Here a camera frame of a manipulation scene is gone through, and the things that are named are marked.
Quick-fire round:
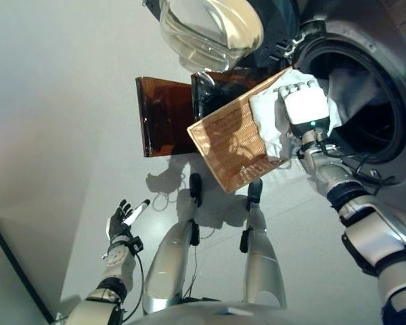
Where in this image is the right white-backed robot hand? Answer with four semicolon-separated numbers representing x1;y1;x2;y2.
273;80;331;136

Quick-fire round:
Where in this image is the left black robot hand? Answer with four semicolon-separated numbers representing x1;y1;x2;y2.
106;198;152;243

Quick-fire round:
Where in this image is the white garment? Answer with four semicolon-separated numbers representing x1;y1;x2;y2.
249;68;343;160

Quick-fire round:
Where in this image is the light grey garment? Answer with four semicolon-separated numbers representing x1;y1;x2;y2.
326;67;388;129

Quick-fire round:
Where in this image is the rectangular wicker basket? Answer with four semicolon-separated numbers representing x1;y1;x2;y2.
186;66;294;194

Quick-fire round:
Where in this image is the grey front-load washing machine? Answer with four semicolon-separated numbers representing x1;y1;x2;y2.
284;0;406;244

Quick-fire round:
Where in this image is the round washing machine door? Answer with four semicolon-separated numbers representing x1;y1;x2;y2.
140;0;300;74

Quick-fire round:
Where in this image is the brown translucent stool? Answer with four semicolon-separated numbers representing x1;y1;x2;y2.
135;66;258;158

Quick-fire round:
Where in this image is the white cabinet with black edge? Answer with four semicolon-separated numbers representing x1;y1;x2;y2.
0;213;57;324

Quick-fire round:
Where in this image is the silver robot torso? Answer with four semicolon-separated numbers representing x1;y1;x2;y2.
125;297;383;325

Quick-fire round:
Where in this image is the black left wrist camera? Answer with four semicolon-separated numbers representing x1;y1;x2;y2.
128;236;145;255

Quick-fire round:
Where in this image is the thin looped floor cable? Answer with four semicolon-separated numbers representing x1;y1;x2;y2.
152;172;187;204

